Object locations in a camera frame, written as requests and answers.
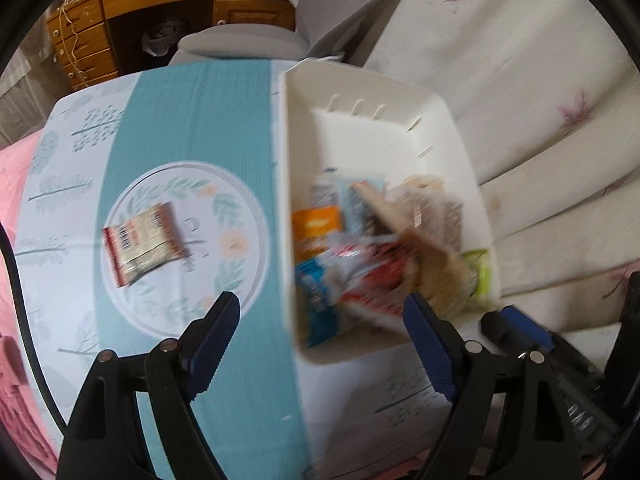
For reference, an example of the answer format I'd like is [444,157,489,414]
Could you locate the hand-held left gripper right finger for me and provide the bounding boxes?
[402,292,583,480]

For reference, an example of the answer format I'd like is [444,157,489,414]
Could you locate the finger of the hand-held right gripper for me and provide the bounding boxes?
[500,304,557,353]
[481,312,531,358]

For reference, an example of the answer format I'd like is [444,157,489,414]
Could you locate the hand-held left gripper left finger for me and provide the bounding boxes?
[57,291,242,480]

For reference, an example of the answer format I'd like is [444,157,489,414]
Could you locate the small green snack packet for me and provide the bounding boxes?
[460,249,496,306]

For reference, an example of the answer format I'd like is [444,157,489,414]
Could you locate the red apple print snack packet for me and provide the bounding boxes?
[325,240,416,336]

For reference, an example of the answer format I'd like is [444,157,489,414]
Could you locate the brown beige cracker packet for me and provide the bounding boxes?
[350,182,476,311]

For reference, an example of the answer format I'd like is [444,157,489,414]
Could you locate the small blue snack packet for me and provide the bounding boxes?
[294,255,346,348]

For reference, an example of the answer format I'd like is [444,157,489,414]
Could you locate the beige red-edged snack packet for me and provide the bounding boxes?
[102,201,190,289]

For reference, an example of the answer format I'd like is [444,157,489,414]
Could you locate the orange white oat bar packet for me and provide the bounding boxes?
[291,206,343,266]

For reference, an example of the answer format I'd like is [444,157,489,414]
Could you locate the large white blue snack packet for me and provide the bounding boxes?
[310,170,388,233]

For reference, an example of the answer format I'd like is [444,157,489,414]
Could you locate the white plastic storage box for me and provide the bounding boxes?
[277,57,501,368]

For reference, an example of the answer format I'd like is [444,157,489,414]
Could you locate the leaf print tablecloth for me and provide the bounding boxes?
[15,57,501,480]

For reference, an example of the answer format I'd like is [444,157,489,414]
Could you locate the pink quilt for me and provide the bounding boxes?
[0,135,66,480]

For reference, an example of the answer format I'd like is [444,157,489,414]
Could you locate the white floral curtain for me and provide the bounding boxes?
[362,0,640,341]

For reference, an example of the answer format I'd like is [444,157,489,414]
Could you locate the grey office chair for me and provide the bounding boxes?
[167,0,426,68]

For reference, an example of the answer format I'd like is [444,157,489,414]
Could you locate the dark plastic bag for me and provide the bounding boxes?
[140,17,182,57]

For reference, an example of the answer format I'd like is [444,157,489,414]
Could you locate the black cable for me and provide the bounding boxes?
[0,222,68,433]

